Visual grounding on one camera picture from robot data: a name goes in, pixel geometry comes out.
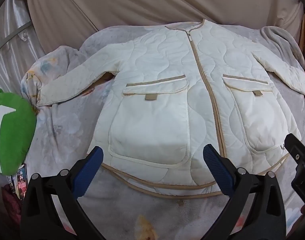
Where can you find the green plush pillow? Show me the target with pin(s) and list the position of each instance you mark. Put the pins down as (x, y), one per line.
(17, 126)

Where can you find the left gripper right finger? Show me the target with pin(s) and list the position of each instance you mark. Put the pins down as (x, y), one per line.
(266, 218)

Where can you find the beige curtain fabric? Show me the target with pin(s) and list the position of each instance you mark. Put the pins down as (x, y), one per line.
(71, 22)

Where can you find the silver wardrobe cover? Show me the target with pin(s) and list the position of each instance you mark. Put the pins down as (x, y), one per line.
(19, 45)

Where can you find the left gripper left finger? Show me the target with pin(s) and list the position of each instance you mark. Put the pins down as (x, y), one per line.
(39, 217)

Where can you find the grey printed fleece blanket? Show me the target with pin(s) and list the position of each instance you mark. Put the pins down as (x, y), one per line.
(65, 130)

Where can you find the cream quilted jacket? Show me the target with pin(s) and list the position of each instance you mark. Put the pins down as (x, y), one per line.
(175, 91)

